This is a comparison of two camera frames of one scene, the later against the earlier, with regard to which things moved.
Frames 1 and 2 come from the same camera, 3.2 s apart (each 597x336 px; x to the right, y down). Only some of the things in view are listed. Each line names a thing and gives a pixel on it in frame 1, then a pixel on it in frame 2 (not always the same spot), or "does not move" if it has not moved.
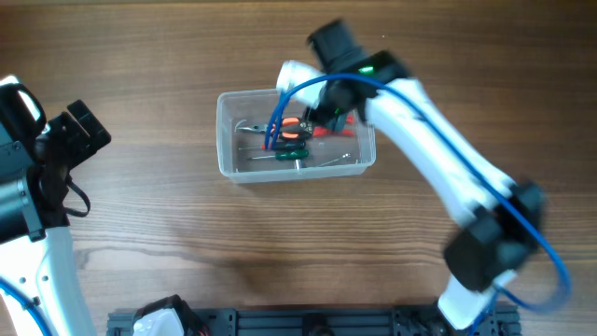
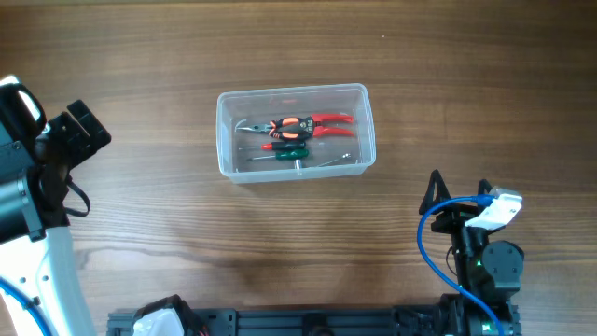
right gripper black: x=317 y=117 to x=455 y=214
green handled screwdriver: x=286 y=155 does not move
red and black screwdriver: x=282 y=145 does not move
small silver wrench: x=344 y=156 does not move
